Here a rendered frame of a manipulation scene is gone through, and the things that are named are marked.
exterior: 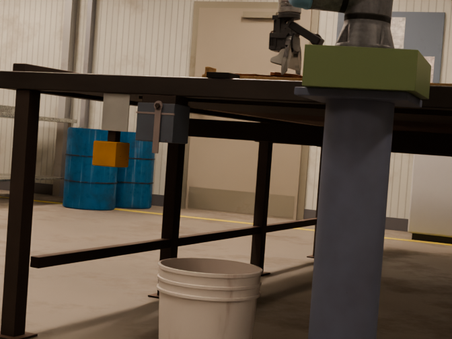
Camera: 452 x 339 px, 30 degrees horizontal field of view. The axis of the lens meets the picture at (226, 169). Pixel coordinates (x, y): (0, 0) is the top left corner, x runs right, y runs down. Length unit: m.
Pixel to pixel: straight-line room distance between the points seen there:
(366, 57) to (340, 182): 0.31
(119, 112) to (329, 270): 0.97
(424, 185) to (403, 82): 5.53
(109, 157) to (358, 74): 1.02
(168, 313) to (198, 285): 0.13
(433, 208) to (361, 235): 5.40
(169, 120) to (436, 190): 5.05
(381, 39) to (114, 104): 0.99
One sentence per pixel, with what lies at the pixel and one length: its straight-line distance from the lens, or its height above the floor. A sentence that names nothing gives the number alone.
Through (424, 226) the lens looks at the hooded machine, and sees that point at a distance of 7.48.
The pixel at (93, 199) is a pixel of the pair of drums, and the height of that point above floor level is 0.10.
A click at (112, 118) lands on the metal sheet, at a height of 0.78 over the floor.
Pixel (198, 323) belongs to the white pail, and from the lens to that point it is 2.32.
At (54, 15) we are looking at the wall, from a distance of 9.75.
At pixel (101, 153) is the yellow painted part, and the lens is 2.72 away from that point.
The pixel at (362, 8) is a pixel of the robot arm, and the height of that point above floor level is 1.07.
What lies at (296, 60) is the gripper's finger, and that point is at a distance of 2.73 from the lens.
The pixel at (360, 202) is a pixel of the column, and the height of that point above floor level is 0.60.
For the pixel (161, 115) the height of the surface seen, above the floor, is 0.79.
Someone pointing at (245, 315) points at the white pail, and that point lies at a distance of 2.36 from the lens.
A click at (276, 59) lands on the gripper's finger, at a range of 2.65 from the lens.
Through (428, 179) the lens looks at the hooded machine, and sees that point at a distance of 7.45.
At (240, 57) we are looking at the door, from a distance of 8.68.
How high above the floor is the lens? 0.72
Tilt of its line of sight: 2 degrees down
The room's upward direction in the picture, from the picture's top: 4 degrees clockwise
